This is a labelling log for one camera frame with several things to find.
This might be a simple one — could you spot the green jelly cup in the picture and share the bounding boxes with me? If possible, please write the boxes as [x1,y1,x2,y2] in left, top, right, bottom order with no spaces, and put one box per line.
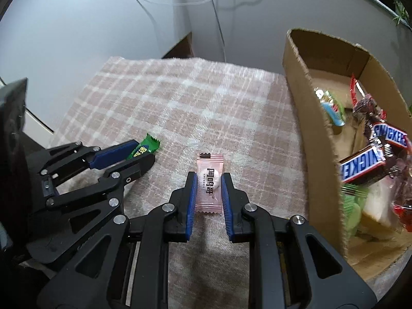
[341,183,368,236]

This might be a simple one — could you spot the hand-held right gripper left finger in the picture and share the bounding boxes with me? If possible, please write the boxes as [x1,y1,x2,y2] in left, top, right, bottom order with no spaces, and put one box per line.
[37,171,198,309]

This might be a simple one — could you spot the thin red stick wrapper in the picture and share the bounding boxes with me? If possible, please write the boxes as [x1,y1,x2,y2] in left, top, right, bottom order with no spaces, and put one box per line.
[349,73,364,104]

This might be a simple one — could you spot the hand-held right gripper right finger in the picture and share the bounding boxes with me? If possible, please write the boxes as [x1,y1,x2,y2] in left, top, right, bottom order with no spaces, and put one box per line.
[221,172,377,309]

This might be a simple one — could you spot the green candy packet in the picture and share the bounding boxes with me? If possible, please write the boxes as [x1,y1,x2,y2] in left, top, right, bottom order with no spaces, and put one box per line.
[127,133,161,160]

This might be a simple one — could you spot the clear red candy wrapper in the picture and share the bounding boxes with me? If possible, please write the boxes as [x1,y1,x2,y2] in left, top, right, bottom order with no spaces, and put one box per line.
[391,154,412,226]

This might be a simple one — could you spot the colourful candy packet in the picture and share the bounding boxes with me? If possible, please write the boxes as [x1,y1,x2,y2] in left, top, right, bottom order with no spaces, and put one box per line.
[315,87,347,127]

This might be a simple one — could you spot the cardboard box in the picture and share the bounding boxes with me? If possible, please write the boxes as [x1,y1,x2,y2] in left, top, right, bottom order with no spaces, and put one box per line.
[282,28,412,280]

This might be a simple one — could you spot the pink plaid cloth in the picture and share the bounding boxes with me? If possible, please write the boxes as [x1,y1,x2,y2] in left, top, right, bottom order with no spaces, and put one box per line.
[48,56,412,309]

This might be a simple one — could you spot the brown chocolate bar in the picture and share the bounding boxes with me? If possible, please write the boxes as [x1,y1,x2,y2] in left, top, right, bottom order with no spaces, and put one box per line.
[370,121,412,150]
[339,145,387,183]

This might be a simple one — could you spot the dark wooden cabinet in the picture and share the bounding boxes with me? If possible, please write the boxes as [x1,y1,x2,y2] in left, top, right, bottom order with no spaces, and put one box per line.
[162,31,194,60]

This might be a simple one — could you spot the dark red candy wrapper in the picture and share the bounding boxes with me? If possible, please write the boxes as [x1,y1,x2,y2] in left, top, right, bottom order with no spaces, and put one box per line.
[352,93,387,127]

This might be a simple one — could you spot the potted spider plant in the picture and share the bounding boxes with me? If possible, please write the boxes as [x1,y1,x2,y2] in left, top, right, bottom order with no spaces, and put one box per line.
[384,0,409,25]

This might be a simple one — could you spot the pink candy packet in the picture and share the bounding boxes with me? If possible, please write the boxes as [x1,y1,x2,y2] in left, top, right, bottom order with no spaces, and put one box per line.
[196,151,225,215]

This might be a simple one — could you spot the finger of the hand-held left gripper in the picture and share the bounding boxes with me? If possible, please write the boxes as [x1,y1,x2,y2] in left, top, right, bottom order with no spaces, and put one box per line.
[44,153,156,243]
[38,139,140,186]

